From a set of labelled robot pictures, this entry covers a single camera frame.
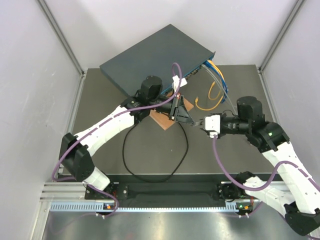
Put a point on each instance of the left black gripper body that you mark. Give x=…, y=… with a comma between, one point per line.
x=174, y=107

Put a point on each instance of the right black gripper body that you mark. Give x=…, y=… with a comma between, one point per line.
x=222, y=131

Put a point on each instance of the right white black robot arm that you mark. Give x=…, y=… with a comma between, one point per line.
x=290, y=189

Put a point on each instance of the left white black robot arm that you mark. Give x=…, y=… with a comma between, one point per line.
x=77, y=150

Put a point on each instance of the wooden board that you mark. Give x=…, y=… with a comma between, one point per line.
x=161, y=116

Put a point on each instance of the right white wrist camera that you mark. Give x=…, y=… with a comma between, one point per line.
x=212, y=125

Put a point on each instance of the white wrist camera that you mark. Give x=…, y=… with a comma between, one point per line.
x=212, y=125
x=177, y=82

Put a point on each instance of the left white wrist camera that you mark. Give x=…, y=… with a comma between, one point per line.
x=177, y=82

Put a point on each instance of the dark blue network switch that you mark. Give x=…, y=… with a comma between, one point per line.
x=154, y=56

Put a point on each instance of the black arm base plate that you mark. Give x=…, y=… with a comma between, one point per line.
x=179, y=190

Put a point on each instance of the white slotted cable duct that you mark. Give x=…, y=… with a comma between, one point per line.
x=105, y=207

